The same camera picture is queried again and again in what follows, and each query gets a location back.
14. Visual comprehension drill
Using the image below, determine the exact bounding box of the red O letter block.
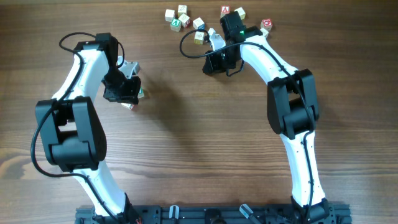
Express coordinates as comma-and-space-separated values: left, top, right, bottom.
261, 19, 273, 31

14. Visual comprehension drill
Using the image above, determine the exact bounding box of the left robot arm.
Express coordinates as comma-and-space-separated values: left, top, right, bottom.
30, 33, 142, 223

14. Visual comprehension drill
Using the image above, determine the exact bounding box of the yellow S wooden block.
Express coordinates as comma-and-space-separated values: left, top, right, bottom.
234, 7, 246, 20

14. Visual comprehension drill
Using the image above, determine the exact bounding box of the wooden block yellow sided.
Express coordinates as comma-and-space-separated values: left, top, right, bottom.
177, 5, 188, 17

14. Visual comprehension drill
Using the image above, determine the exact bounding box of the red A sided block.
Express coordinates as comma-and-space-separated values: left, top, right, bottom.
260, 28, 269, 38

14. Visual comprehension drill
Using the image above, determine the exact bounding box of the right camera cable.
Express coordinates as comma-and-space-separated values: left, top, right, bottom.
179, 29, 317, 223

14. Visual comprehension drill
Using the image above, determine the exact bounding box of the blue sided wooden block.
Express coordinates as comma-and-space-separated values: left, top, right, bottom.
192, 17, 205, 30

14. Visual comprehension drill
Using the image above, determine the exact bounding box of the green J letter block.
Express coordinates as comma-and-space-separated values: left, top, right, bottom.
137, 88, 144, 98

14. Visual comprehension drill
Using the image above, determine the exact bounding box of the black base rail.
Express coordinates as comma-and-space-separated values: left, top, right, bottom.
74, 203, 353, 224

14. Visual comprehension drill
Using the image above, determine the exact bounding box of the plain wooden block top left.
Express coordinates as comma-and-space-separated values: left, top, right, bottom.
165, 9, 175, 22

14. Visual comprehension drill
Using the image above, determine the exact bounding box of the red A letter block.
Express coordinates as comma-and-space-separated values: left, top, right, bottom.
220, 6, 230, 18

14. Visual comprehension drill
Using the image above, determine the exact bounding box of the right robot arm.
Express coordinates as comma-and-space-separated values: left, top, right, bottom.
203, 12, 328, 223

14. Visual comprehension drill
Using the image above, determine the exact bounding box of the yellow sided picture block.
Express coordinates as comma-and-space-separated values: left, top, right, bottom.
194, 31, 205, 45

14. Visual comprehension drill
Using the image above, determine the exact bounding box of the red sided wooden block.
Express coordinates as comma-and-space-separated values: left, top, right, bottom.
178, 13, 190, 28

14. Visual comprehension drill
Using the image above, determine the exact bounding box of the red sided picture block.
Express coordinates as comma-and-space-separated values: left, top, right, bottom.
121, 103, 134, 110

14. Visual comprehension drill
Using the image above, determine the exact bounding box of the green A letter block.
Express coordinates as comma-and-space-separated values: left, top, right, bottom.
170, 18, 182, 32

